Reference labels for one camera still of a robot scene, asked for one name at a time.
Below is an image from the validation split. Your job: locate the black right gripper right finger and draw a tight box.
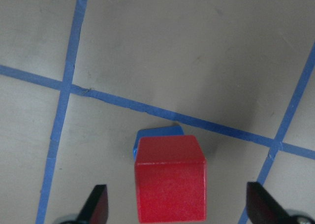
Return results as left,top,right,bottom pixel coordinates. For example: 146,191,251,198
246,182,292,224

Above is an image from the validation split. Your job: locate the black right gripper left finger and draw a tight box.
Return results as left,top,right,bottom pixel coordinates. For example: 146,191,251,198
76,184,109,224

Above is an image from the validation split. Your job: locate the red wooden block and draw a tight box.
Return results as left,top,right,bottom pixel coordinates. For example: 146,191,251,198
134,135,207,224

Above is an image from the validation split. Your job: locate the blue wooden block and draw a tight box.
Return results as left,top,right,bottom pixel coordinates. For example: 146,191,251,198
133,125,184,160

